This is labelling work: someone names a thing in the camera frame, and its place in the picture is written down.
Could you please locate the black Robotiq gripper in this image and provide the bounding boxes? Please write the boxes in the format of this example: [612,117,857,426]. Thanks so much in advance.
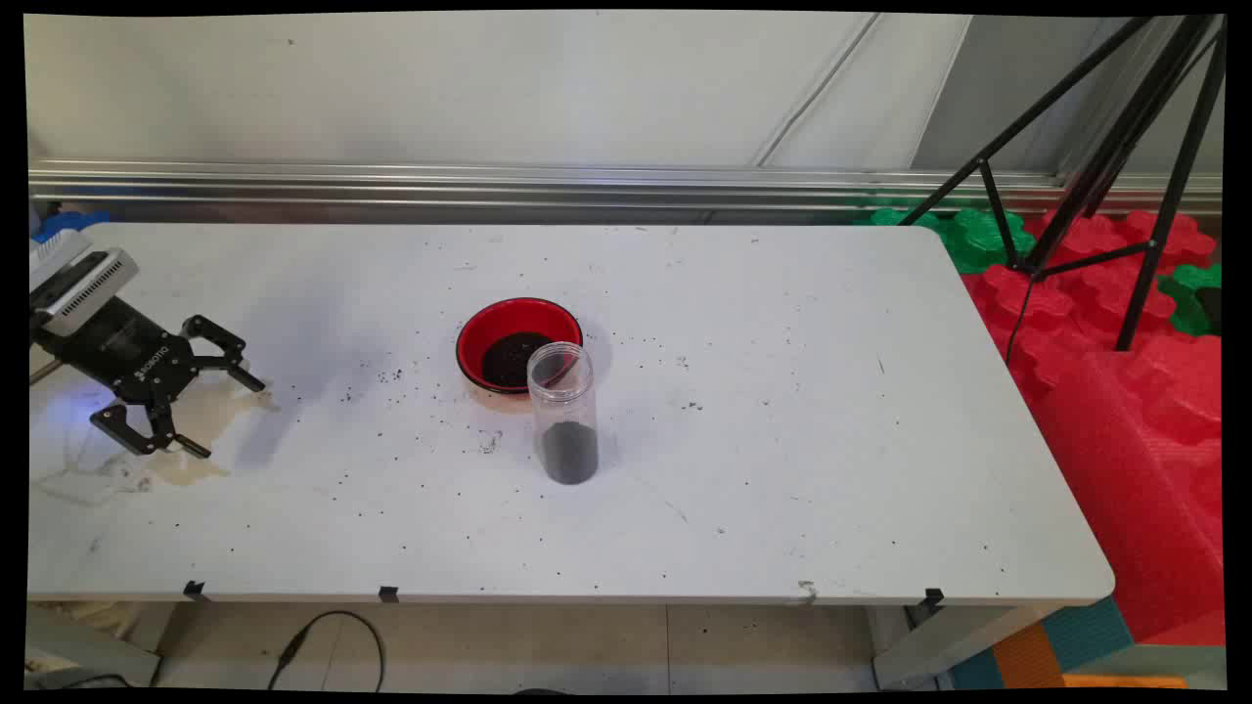
[34,297,268,461]

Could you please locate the clear plastic jar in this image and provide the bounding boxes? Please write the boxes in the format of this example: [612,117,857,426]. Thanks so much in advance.
[526,341,599,487]

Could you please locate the black granules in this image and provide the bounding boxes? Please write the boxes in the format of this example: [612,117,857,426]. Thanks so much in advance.
[480,331,559,389]
[542,421,599,487]

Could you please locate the grey table leg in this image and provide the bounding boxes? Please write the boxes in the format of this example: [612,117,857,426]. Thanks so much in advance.
[873,604,1062,691]
[27,606,162,687]

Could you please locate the red bowl with black rim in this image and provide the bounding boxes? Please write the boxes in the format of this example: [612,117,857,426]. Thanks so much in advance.
[455,297,585,397]

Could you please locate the black granules in bowl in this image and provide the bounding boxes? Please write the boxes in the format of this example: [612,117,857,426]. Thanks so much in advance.
[480,331,559,389]

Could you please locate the green foam puzzle block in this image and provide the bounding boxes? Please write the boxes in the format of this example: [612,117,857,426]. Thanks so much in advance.
[856,205,1036,275]
[1159,262,1224,338]

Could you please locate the orange foam block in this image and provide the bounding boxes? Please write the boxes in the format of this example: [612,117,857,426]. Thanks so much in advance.
[990,621,1069,691]

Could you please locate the teal foam block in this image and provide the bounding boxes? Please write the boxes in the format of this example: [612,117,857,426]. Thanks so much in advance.
[1039,596,1136,676]

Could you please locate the large knobbed foam block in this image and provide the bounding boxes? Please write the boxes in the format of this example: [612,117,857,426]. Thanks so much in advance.
[1032,332,1226,646]

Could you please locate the black tripod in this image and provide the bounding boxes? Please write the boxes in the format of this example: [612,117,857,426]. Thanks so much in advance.
[895,15,1227,353]

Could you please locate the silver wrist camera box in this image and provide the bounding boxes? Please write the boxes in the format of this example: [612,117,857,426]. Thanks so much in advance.
[29,246,140,339]

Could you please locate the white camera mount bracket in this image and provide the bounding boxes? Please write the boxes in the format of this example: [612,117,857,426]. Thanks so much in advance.
[27,230,96,292]

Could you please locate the black floor cable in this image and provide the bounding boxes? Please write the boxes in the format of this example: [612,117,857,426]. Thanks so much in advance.
[267,611,387,691]

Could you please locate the aluminium wall rail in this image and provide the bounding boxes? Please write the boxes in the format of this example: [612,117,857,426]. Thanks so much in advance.
[27,159,1224,218]

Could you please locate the thin black tripod cable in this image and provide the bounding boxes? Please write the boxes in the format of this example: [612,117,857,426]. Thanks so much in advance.
[1005,272,1038,368]

